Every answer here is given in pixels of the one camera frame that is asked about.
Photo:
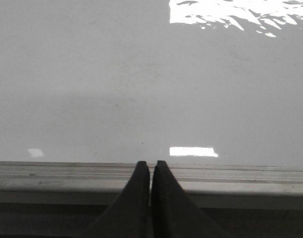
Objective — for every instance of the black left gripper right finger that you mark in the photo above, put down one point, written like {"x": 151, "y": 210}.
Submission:
{"x": 174, "y": 215}

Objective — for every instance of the aluminium whiteboard frame rail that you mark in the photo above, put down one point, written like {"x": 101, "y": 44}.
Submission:
{"x": 208, "y": 186}

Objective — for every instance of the white whiteboard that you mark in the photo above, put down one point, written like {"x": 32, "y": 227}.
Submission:
{"x": 212, "y": 82}

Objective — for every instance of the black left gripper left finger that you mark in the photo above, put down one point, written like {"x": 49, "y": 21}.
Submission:
{"x": 127, "y": 216}

